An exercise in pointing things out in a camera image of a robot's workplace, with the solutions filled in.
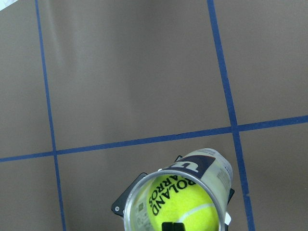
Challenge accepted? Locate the clear tennis ball can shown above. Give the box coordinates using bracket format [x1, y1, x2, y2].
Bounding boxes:
[124, 148, 233, 231]

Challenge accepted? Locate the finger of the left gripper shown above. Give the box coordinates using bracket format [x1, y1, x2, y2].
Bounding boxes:
[111, 173, 147, 217]
[227, 188, 235, 204]

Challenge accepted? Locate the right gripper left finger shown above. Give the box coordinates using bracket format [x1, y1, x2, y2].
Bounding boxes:
[162, 222, 173, 231]

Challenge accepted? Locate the yellow Roland Garros tennis ball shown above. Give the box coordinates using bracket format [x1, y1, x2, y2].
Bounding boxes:
[147, 175, 219, 231]

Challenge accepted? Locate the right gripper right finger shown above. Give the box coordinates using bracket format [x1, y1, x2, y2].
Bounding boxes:
[173, 222, 185, 231]

